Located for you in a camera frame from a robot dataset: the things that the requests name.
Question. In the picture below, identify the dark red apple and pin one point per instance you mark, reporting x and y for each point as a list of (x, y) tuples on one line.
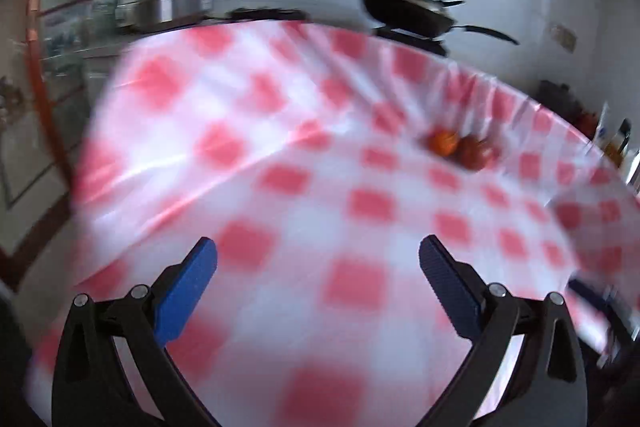
[(474, 154)]

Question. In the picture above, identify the small orange mandarin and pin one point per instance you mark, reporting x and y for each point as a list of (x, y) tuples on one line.
[(443, 143)]

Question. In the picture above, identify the stainless steel container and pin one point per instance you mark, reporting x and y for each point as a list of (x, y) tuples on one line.
[(158, 15)]

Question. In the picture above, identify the red white checkered tablecloth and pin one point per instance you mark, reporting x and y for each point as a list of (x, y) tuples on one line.
[(300, 151)]

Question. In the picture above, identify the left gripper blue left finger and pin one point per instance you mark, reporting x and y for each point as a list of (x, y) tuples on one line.
[(179, 288)]

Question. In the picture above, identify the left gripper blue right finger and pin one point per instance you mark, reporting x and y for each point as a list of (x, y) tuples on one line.
[(456, 285)]

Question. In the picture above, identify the black frying pan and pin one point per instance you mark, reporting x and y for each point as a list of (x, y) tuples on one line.
[(427, 20)]

